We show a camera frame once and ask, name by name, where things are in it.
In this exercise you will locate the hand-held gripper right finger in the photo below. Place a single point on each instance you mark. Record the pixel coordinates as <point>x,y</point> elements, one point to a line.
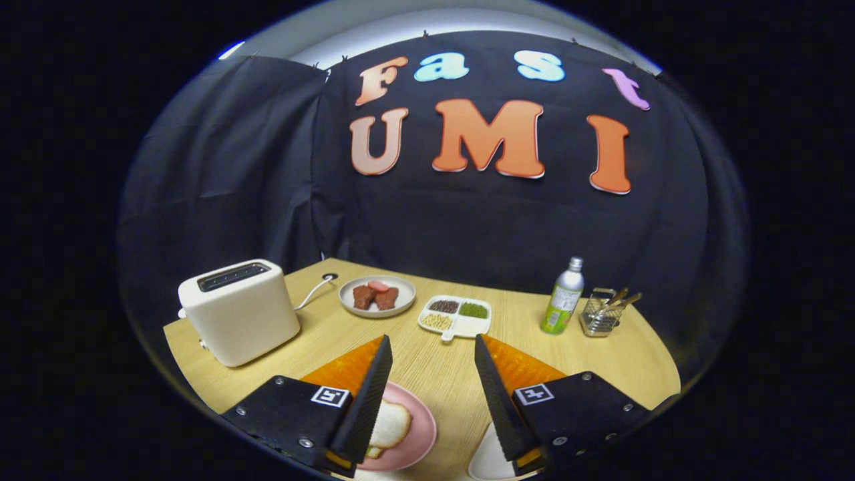
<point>497,401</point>

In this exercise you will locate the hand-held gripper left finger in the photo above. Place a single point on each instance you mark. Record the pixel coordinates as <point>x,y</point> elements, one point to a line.
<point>371,407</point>

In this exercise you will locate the toasted bread slice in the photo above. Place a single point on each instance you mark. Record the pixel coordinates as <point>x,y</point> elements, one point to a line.
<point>391,424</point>

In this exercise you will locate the pink round plate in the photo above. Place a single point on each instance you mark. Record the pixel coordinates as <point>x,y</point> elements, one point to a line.
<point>421,427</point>

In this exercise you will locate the white square plate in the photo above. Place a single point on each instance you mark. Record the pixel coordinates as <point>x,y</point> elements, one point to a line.
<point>487,461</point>

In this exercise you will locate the white sectioned dish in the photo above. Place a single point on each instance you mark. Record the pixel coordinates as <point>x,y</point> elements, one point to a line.
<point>467,326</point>

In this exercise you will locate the pile of green beans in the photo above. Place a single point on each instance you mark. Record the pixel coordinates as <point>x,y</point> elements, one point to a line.
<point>473,310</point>

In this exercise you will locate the pile of yellow soybeans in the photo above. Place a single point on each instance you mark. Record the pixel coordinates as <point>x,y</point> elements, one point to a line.
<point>437,321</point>

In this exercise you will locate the pile of dark beans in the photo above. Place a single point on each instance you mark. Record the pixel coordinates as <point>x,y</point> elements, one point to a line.
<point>443,306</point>

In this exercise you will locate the brown steak piece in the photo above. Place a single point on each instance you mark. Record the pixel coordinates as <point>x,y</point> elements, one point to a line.
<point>387,299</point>
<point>363,297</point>

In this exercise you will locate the round beige meat plate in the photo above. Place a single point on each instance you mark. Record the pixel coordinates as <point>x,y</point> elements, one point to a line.
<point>404,302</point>

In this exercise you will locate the green label metal bottle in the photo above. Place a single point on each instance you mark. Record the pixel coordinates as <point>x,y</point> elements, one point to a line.
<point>561,304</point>

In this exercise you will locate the red sausage slice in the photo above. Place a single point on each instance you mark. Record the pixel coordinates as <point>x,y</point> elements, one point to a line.
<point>378,286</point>

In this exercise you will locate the cream white toaster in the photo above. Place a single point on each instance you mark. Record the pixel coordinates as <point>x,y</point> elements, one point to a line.
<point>240,317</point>

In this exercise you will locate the black backdrop cloth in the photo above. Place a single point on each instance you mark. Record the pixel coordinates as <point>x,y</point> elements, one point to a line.
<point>467,227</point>

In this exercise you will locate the ceiling light strip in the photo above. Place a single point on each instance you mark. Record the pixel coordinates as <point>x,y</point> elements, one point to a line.
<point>230,50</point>

